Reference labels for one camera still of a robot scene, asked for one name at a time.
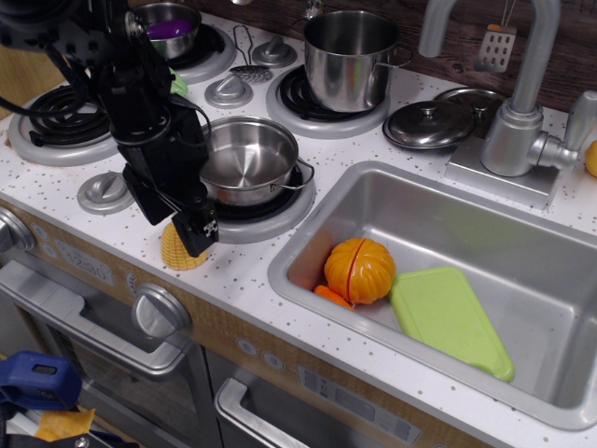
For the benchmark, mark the dark steel pot lid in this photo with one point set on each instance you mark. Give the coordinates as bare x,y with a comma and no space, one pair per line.
429,125

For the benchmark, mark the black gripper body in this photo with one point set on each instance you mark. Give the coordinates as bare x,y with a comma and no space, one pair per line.
164,160

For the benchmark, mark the left oven door handle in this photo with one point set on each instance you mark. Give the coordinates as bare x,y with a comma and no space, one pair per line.
63,310

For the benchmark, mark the large oven dial knob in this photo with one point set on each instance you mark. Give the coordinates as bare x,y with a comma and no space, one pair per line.
158,313

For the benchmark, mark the yellow toy lemon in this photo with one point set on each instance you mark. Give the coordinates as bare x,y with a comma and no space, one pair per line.
591,159

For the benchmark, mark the tall steel pot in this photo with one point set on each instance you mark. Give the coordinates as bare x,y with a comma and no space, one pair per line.
349,59

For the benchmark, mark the middle stove knob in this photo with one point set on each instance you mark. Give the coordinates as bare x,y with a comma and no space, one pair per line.
229,92

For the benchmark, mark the back right stove burner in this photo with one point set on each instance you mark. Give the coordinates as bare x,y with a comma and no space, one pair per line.
290,103

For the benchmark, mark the silver sink basin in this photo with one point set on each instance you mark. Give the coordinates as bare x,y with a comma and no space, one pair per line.
535,279

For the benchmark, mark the silver toy faucet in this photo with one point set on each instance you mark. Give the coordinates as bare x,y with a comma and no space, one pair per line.
517,160

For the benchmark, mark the orange toy slice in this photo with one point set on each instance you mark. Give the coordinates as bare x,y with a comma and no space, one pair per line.
328,294

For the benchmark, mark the green toy bitter gourd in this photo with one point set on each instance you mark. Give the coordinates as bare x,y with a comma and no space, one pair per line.
178,84

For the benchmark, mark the front left stove knob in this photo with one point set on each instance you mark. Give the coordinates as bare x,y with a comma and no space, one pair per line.
104,194

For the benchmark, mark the metal masher utensil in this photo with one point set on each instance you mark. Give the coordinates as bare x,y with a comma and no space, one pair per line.
248,71

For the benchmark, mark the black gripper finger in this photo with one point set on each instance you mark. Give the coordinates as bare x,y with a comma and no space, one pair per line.
197,233

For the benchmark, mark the small steel pan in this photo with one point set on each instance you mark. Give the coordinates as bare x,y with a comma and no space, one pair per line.
252,160

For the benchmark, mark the right oven door handle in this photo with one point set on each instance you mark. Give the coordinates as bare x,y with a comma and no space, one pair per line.
229,406

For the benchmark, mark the left edge oven knob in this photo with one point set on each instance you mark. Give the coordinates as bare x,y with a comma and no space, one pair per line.
14,233

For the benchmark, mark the stove knob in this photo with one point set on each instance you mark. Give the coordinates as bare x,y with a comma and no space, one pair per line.
104,194
229,92
275,53

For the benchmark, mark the green plastic cutting board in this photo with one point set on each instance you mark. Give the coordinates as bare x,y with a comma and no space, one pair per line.
438,307

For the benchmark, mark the hanging slotted spatula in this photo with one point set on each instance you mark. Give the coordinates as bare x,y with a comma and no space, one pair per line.
497,43

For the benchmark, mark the steel bowl back left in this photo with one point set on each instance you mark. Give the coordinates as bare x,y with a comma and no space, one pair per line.
172,48

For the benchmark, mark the oven door handle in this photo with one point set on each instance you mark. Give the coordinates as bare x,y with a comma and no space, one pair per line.
229,406
63,310

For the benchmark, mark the yellow toy corn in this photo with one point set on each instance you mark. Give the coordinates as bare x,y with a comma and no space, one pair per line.
174,254

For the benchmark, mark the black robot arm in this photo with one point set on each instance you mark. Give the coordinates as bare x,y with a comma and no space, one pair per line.
106,56

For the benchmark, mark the stove burner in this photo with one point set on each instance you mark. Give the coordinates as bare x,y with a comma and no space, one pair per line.
212,54
290,103
67,138
255,223

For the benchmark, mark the front left stove burner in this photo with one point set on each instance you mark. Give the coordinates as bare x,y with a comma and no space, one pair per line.
67,138

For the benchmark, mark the back left stove burner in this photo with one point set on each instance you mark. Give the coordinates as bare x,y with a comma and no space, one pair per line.
212,54

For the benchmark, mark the back stove knob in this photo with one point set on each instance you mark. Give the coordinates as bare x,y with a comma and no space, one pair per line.
275,53

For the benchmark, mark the orange toy pumpkin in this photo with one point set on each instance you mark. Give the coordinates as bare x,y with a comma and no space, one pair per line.
360,270

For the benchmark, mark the front right stove burner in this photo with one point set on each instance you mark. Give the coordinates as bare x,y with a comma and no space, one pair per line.
255,223

